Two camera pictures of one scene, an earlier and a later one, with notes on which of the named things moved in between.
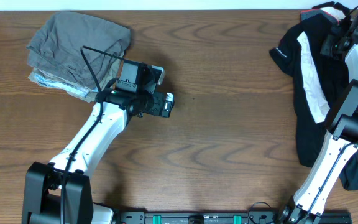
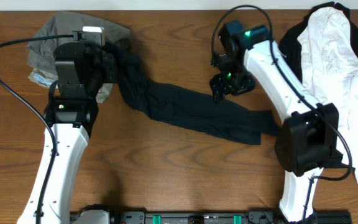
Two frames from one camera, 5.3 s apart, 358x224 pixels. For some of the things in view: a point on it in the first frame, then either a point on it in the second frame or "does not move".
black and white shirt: [319, 79] does not move
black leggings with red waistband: [318, 21] → [194, 107]
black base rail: [232, 217] does not move
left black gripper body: [152, 103] → [105, 72]
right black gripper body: [330, 45] → [235, 81]
